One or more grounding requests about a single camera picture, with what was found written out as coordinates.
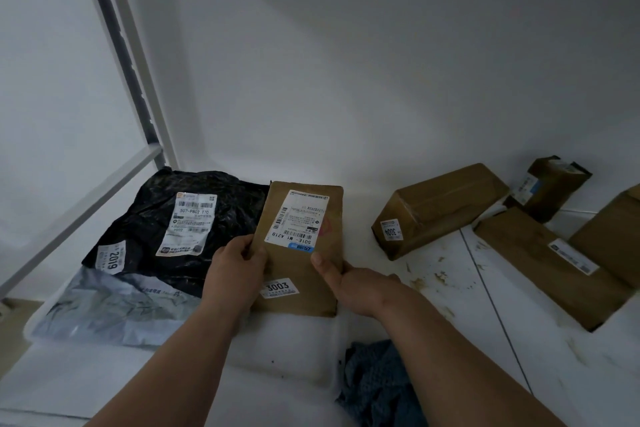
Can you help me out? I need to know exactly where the blue knitted cloth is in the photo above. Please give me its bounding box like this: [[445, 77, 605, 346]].
[[335, 339, 432, 427]]

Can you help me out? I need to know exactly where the person's right forearm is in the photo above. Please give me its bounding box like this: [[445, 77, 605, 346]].
[[374, 287, 567, 427]]

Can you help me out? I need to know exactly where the person's left forearm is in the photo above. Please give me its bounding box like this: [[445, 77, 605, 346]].
[[84, 295, 251, 427]]

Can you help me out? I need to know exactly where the person's left hand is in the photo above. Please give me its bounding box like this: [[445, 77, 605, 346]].
[[202, 234, 270, 315]]

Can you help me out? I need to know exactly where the white foam padded parcel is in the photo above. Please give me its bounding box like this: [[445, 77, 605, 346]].
[[219, 311, 352, 390]]

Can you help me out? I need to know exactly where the small dark brown parcel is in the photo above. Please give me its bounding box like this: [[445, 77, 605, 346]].
[[503, 155, 594, 224]]

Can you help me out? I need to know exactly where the flat brown cardboard box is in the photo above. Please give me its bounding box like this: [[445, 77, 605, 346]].
[[473, 206, 637, 333]]

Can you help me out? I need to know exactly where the white metal shelf frame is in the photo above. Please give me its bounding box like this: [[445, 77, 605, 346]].
[[0, 0, 179, 300]]

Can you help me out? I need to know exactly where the brown taped cardboard box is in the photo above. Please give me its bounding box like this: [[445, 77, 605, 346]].
[[370, 163, 511, 262]]

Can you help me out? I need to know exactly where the brown paper envelope parcel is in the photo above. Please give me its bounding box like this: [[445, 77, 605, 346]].
[[249, 180, 346, 319]]

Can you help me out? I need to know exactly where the person's right hand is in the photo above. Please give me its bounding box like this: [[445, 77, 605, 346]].
[[310, 253, 417, 320]]

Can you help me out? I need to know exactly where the black plastic mailer bag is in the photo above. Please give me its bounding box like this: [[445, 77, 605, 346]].
[[81, 167, 271, 299]]

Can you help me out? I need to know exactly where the grey plastic mailer bag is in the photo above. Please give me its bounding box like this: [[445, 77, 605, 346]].
[[30, 266, 204, 348]]

